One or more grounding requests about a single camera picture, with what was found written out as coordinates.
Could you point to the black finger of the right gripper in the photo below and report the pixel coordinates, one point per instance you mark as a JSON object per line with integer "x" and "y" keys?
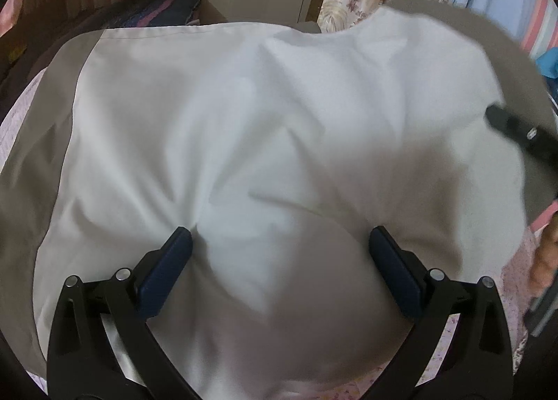
{"x": 535, "y": 140}

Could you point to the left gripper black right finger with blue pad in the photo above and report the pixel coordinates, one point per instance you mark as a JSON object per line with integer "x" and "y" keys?
{"x": 478, "y": 363}

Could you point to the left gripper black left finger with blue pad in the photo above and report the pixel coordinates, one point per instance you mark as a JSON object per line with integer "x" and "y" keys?
{"x": 81, "y": 363}

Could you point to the grey and white garment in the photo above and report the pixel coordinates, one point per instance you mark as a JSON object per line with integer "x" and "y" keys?
{"x": 279, "y": 150}

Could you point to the person's right hand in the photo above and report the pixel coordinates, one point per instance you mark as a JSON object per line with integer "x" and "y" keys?
{"x": 545, "y": 262}

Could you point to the pink floral bed sheet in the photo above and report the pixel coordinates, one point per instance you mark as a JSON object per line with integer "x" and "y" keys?
{"x": 511, "y": 282}

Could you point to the blue cloth item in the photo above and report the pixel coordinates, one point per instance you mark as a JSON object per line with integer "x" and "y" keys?
{"x": 547, "y": 64}

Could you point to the navy pink striped folded blanket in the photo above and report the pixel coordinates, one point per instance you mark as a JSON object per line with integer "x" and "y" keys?
{"x": 149, "y": 13}

